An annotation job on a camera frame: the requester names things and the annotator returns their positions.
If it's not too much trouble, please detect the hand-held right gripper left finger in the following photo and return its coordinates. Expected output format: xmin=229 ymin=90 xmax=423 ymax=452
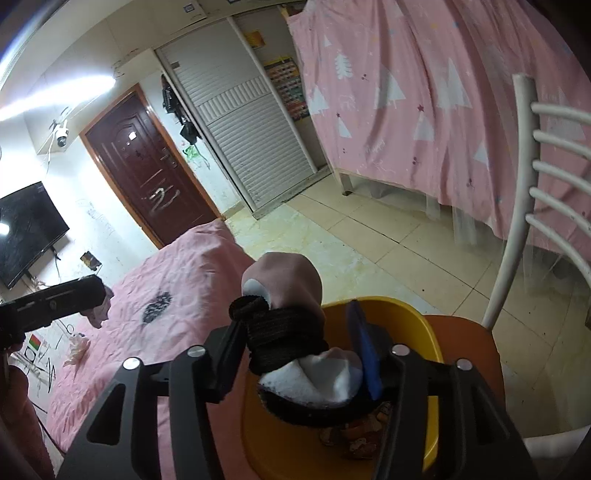
xmin=55 ymin=318 xmax=246 ymax=480

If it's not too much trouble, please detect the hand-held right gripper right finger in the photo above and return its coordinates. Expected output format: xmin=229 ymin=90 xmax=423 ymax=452
xmin=345 ymin=300 xmax=540 ymax=480

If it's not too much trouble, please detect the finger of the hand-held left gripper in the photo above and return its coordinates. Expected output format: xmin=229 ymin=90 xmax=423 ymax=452
xmin=18 ymin=275 xmax=108 ymax=331

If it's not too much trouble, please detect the lavender pink sock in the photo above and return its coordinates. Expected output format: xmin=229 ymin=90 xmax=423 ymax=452
xmin=79 ymin=295 xmax=115 ymax=330

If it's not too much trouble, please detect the yellow plastic basin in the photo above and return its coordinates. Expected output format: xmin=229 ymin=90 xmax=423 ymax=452
xmin=240 ymin=296 xmax=445 ymax=472

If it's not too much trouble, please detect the black white pink sock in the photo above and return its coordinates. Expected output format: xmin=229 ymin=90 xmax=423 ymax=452
xmin=229 ymin=251 xmax=384 ymax=425

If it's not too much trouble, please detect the person's left forearm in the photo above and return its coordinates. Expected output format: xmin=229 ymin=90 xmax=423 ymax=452
xmin=0 ymin=360 xmax=56 ymax=480

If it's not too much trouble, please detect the black television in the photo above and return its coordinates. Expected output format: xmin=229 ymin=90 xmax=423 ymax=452
xmin=0 ymin=181 xmax=70 ymax=291

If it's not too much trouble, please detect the brown patterned cloth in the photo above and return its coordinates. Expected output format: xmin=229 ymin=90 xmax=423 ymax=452
xmin=318 ymin=404 xmax=393 ymax=459

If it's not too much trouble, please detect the white metal chair orange seat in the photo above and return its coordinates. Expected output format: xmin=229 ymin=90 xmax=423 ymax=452
xmin=416 ymin=74 xmax=591 ymax=462

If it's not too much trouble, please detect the pink bed sheet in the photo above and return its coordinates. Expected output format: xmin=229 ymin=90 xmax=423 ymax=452
xmin=46 ymin=219 xmax=260 ymax=480

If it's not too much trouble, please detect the brown door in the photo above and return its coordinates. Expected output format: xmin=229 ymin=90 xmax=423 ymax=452
xmin=79 ymin=84 xmax=223 ymax=250

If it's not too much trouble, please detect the white sheer net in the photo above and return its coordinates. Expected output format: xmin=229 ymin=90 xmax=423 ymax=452
xmin=355 ymin=179 xmax=509 ymax=246

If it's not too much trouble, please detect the ceiling light tube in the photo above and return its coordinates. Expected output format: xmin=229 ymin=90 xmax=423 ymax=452
xmin=0 ymin=76 xmax=116 ymax=123

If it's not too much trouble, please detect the white louvered wardrobe door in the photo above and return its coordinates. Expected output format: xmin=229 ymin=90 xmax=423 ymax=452
xmin=154 ymin=14 xmax=331 ymax=219

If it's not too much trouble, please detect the pink tree print curtain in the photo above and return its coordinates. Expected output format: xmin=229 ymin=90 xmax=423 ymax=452
xmin=288 ymin=0 xmax=591 ymax=278

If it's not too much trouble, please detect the white security camera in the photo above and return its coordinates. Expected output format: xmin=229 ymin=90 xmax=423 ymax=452
xmin=48 ymin=117 xmax=73 ymax=149

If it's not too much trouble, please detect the wooden bed frame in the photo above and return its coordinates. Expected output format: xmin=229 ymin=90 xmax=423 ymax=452
xmin=335 ymin=168 xmax=356 ymax=196

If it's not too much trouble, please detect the colourful wall poster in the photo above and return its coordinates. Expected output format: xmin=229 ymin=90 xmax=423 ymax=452
xmin=264 ymin=56 xmax=310 ymax=122

